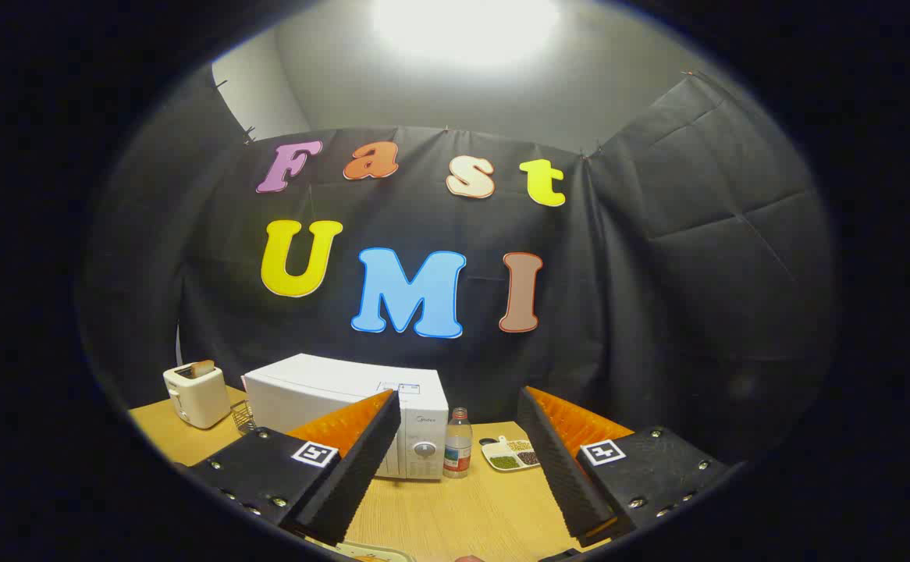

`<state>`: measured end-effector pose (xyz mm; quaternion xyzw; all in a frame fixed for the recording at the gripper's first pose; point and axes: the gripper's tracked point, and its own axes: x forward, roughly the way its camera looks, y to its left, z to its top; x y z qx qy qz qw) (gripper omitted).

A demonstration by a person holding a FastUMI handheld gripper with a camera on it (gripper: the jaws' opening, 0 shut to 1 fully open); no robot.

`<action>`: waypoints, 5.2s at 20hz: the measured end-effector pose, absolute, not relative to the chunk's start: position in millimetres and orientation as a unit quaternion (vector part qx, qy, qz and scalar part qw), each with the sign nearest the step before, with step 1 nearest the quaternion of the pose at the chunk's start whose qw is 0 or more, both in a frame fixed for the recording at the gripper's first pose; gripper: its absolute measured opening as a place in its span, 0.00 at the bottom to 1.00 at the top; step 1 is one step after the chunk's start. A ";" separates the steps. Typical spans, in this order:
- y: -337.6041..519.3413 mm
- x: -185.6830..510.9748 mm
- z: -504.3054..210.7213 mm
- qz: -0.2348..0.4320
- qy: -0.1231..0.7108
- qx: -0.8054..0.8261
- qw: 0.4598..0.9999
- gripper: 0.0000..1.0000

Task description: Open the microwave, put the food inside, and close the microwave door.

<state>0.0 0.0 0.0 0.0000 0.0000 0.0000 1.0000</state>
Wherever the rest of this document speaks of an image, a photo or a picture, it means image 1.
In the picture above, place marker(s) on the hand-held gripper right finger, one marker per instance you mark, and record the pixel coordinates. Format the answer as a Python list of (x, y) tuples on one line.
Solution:
[(552, 460)]

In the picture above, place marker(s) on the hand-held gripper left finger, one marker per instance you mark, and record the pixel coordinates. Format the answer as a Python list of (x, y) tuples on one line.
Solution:
[(361, 460)]

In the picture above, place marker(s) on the white microwave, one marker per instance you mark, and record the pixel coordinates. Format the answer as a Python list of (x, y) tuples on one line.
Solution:
[(322, 390)]

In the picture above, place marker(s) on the white divided bean dish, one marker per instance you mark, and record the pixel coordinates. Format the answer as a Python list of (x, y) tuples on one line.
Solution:
[(510, 454)]

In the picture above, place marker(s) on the white square floral plate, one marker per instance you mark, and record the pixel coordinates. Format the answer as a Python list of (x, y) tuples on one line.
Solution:
[(361, 553)]

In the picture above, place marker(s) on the clear plastic water bottle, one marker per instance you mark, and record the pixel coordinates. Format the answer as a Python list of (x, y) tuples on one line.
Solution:
[(457, 449)]

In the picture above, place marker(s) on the white toaster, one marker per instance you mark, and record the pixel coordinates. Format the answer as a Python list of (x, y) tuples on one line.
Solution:
[(197, 402)]

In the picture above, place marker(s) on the toast slice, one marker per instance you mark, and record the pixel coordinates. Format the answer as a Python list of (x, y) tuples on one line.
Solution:
[(203, 368)]

